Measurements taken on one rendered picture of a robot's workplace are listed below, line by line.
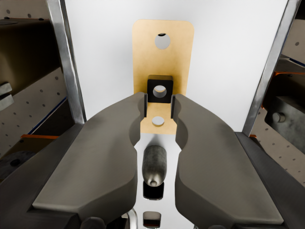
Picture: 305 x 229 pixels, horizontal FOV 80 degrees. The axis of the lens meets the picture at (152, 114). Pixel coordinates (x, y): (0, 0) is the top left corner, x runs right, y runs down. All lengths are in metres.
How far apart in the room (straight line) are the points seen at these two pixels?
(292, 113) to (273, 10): 0.11
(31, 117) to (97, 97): 0.51
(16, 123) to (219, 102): 0.67
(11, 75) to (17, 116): 0.54
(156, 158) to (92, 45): 0.14
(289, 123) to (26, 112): 0.68
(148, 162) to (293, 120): 0.16
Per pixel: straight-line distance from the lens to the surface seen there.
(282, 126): 0.25
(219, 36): 0.20
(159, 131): 0.15
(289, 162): 0.82
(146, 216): 0.40
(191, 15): 0.19
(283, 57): 0.44
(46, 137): 0.36
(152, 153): 0.24
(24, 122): 0.74
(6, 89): 0.20
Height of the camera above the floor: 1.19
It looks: 59 degrees down
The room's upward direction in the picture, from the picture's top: 174 degrees counter-clockwise
